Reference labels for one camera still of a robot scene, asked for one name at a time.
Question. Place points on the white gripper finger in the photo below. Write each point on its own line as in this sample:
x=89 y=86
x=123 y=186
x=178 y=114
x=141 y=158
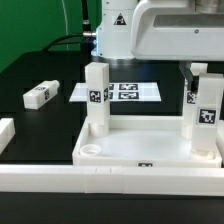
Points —
x=192 y=81

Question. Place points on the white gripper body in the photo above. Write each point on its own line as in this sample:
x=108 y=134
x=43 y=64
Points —
x=183 y=30

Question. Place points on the white desk top tray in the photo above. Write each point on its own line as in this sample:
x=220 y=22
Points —
x=141 y=141

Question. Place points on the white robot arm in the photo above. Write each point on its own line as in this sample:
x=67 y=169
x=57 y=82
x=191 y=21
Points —
x=113 y=35

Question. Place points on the white front obstacle bar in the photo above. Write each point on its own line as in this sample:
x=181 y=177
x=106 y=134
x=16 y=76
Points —
x=121 y=180

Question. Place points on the white left obstacle block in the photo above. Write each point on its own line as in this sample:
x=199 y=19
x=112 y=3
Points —
x=7 y=132

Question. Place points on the white marker base plate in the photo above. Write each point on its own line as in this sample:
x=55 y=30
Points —
x=122 y=92

